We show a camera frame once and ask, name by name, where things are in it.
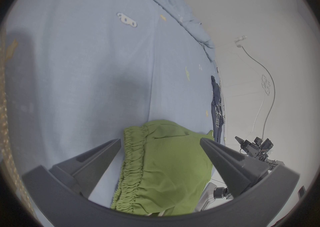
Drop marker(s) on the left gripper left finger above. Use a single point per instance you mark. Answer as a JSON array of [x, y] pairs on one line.
[[96, 163]]

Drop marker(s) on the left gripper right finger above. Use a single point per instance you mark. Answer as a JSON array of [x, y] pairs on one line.
[[231, 168]]

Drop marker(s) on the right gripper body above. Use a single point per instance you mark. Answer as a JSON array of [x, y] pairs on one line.
[[250, 149]]

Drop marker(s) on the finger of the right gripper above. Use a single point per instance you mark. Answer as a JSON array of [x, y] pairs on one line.
[[240, 140]]

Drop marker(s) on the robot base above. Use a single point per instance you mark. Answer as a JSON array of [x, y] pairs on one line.
[[212, 194]]

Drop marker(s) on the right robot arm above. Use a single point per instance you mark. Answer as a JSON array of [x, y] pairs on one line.
[[271, 162]]

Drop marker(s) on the dark blue printed T-shirt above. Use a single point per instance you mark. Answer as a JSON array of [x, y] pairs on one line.
[[215, 111]]

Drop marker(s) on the green shorts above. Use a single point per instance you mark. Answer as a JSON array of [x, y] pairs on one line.
[[170, 166]]

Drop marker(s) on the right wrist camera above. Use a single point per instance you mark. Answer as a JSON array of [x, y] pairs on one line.
[[265, 144]]

